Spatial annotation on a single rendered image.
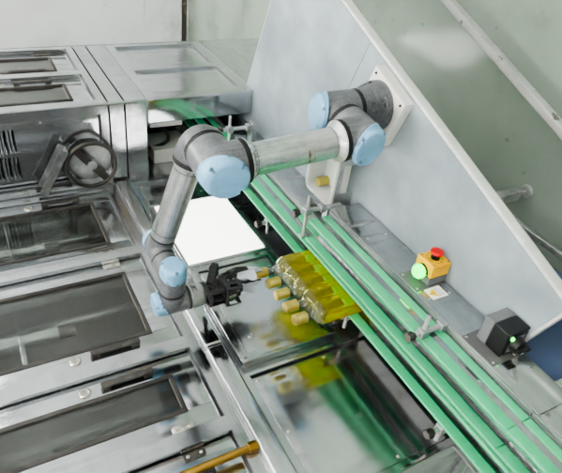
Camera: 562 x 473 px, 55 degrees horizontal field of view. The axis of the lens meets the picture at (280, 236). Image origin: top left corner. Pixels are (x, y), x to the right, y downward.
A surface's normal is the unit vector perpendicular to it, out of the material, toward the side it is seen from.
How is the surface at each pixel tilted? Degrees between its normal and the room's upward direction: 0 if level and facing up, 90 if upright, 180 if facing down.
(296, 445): 90
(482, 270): 0
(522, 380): 90
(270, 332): 90
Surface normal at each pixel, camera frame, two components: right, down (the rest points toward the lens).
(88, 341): 0.11, -0.80
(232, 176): 0.34, 0.68
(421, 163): -0.87, 0.20
